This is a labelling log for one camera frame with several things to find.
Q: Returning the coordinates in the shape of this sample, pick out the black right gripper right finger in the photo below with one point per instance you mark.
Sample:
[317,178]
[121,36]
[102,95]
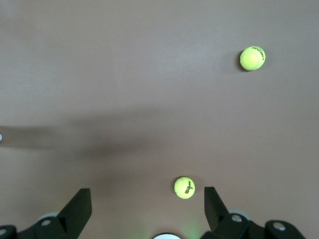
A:
[219,221]

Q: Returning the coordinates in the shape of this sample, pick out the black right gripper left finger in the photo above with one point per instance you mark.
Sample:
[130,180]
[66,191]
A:
[72,219]

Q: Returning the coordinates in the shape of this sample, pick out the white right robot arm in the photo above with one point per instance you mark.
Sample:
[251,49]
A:
[166,236]

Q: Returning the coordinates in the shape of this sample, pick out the yellow tennis ball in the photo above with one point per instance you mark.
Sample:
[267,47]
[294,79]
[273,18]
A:
[252,59]
[184,188]

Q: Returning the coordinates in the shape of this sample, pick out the brown table mat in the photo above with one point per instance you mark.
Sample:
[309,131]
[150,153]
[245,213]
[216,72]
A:
[124,74]

